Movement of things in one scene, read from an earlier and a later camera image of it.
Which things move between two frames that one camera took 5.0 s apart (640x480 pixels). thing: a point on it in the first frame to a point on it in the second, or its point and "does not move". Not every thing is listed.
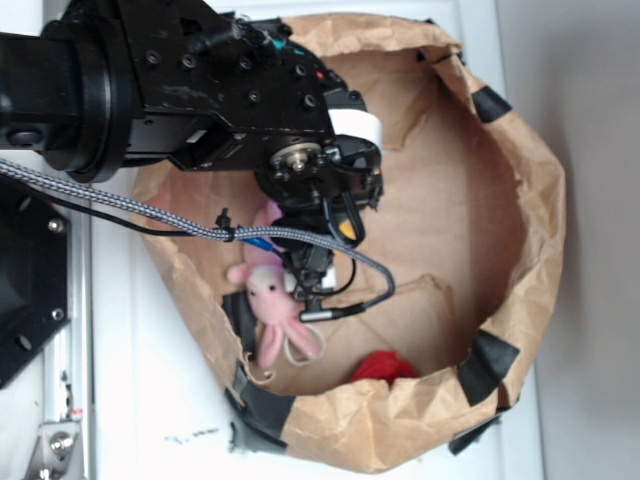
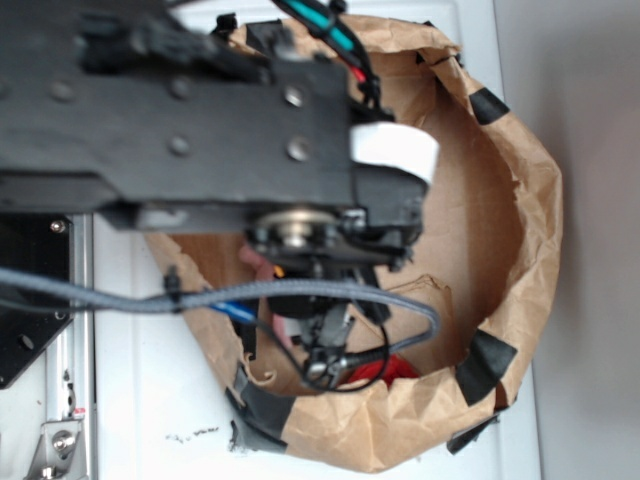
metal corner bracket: [57, 453] does not move
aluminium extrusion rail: [68, 369] does not move
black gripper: [310, 265] to [323, 325]
